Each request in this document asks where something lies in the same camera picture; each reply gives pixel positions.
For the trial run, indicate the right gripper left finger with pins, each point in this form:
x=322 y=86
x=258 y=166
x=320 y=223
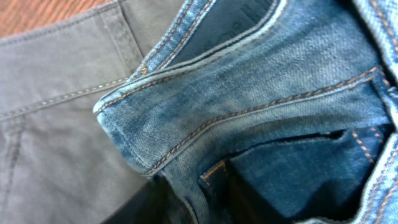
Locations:
x=154 y=203

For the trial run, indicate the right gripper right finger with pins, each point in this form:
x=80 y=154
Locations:
x=241 y=202

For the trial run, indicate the light blue denim jeans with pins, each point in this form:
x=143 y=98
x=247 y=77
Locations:
x=300 y=96

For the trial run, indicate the grey trousers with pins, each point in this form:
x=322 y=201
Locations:
x=58 y=58

